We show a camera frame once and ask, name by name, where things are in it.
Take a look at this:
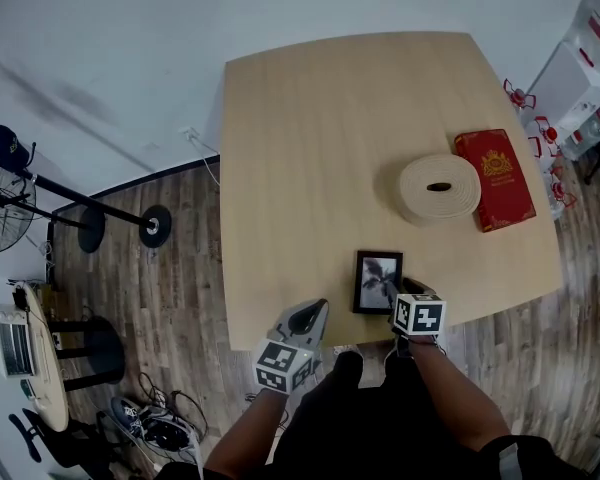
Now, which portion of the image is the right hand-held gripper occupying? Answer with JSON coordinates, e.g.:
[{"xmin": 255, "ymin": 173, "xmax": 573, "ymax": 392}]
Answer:
[{"xmin": 384, "ymin": 277, "xmax": 447, "ymax": 337}]

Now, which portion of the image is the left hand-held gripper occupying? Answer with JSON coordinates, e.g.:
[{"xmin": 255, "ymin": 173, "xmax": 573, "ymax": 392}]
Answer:
[{"xmin": 253, "ymin": 298, "xmax": 330, "ymax": 396}]

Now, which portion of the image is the black framed photo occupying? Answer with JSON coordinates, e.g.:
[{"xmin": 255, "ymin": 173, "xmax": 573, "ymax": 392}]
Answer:
[{"xmin": 352, "ymin": 250, "xmax": 405, "ymax": 316}]

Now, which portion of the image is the person's right forearm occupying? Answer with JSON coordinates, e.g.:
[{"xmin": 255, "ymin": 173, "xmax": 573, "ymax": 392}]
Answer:
[{"xmin": 407, "ymin": 335, "xmax": 511, "ymax": 453}]

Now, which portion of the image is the person's left forearm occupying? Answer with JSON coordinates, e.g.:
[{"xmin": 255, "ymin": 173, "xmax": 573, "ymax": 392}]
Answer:
[{"xmin": 203, "ymin": 387, "xmax": 289, "ymax": 480}]

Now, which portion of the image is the beige coiled round roll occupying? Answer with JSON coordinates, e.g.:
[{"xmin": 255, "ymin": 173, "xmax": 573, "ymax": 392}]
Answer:
[{"xmin": 397, "ymin": 153, "xmax": 483, "ymax": 228}]

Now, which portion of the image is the person's black clothing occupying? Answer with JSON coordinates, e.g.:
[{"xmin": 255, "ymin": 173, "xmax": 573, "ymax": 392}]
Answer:
[{"xmin": 154, "ymin": 350, "xmax": 589, "ymax": 480}]

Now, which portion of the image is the red hardcover book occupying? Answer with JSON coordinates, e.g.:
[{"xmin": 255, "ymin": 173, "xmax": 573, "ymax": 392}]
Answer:
[{"xmin": 453, "ymin": 128, "xmax": 538, "ymax": 234}]

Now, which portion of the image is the black and white floor device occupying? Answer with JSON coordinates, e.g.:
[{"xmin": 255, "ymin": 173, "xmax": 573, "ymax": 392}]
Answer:
[{"xmin": 110, "ymin": 396, "xmax": 201, "ymax": 453}]

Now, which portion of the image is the round beige table black base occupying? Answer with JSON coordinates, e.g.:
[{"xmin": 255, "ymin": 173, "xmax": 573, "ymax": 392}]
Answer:
[{"xmin": 7, "ymin": 280, "xmax": 126, "ymax": 433}]

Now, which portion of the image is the white water dispenser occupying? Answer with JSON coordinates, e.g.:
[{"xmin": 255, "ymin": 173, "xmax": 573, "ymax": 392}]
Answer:
[{"xmin": 524, "ymin": 40, "xmax": 600, "ymax": 142}]

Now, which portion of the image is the black office chair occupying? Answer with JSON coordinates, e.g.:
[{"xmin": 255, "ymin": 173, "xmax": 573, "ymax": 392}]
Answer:
[{"xmin": 8, "ymin": 407, "xmax": 131, "ymax": 480}]

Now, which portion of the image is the large clear water bottle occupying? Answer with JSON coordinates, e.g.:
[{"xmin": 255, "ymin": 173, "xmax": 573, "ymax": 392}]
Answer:
[{"xmin": 562, "ymin": 0, "xmax": 600, "ymax": 87}]

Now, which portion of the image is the dark baseball cap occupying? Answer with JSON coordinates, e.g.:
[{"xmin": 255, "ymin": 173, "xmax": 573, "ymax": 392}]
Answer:
[{"xmin": 0, "ymin": 123, "xmax": 37, "ymax": 174}]

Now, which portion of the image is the white power cable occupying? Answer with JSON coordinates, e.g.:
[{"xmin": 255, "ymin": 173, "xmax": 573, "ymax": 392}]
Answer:
[{"xmin": 189, "ymin": 135, "xmax": 222, "ymax": 187}]

